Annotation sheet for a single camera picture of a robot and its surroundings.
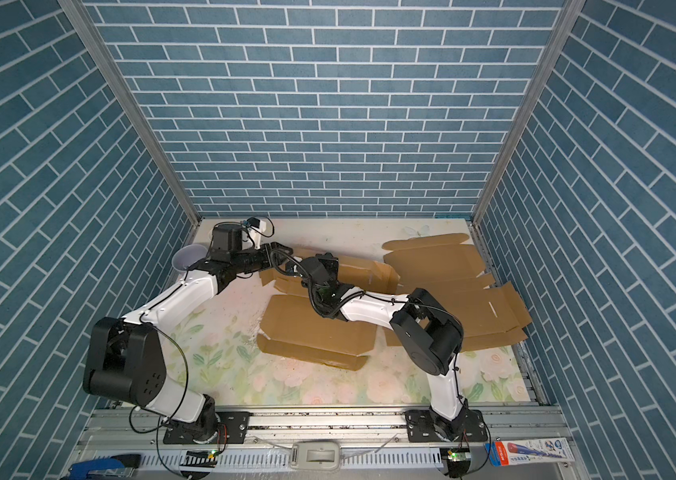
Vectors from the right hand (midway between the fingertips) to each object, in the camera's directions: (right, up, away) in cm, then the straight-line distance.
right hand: (330, 249), depth 89 cm
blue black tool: (-47, -49, -22) cm, 72 cm away
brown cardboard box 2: (+43, -8, +19) cm, 47 cm away
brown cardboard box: (-11, -25, +2) cm, 28 cm away
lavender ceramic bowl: (-51, -2, +13) cm, 53 cm away
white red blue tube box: (+48, -48, -20) cm, 71 cm away
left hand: (-13, -1, -3) cm, 13 cm away
